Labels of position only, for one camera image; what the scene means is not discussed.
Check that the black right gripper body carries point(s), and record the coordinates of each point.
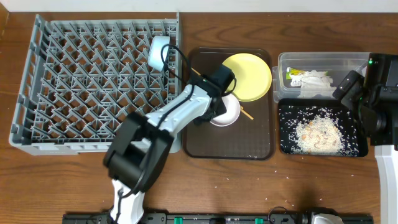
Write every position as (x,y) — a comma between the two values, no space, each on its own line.
(360,111)

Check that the yellow plate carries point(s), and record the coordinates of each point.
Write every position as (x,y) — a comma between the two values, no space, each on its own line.
(252,74)

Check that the white tissue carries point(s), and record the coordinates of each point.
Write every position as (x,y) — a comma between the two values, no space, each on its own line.
(313,83)

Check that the blue bowl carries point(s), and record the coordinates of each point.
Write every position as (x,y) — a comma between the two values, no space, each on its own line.
(158,52)

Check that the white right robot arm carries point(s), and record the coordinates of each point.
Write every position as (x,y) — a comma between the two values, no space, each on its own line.
(373,99)

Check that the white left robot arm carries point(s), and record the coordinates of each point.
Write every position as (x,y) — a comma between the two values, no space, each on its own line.
(139,151)

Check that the black waste bin tray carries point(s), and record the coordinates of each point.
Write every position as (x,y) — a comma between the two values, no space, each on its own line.
(323,127)

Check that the clear plastic waste container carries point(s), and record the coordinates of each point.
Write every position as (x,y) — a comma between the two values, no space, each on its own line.
(337,64)

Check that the grey dishwasher rack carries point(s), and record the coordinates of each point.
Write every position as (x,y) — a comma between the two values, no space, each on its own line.
(82,78)

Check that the dark brown serving tray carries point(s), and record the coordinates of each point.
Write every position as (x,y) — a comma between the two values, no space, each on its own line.
(250,139)

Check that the rice and food scraps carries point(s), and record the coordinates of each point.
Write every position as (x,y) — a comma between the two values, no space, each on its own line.
(320,135)

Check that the green yellow wrapper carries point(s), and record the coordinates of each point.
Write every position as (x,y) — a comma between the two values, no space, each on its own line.
(292,71)

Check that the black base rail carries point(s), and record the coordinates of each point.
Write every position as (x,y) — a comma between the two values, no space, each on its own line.
(276,218)

